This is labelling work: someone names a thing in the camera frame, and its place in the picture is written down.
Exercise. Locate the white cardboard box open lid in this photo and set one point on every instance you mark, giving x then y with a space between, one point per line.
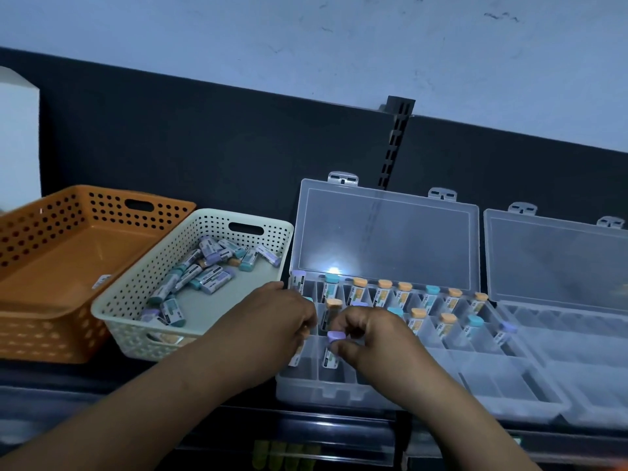
19 142

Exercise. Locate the person's right hand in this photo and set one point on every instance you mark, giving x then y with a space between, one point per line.
387 353

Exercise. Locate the white labelled small tube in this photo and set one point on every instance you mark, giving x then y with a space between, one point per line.
296 358

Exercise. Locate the wide black shelf back panel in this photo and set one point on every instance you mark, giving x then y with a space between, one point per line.
196 147

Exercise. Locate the person's left forearm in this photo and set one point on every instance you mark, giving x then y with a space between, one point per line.
108 416

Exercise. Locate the bundle of yellow packets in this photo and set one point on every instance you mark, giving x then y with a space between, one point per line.
284 453

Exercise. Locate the narrow black shelf back panel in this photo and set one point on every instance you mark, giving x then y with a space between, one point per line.
515 171

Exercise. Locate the pile of small tubes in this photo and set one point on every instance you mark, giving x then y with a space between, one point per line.
211 277

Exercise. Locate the person's right forearm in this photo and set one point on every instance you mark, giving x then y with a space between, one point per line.
466 431

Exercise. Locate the white barcode sticker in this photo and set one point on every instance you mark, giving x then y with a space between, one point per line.
101 282

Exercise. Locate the person's left hand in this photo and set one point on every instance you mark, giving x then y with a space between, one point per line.
265 333

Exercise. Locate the orange plastic basket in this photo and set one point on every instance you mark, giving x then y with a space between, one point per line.
64 259

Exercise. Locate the row of small tubes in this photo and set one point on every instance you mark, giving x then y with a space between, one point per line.
382 294

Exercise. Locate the purple-capped small tube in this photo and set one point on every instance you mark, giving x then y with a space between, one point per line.
335 335

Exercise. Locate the black slotted shelf upright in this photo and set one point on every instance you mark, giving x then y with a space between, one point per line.
398 137

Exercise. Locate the white perforated plastic basket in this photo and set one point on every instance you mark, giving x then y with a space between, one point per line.
221 304

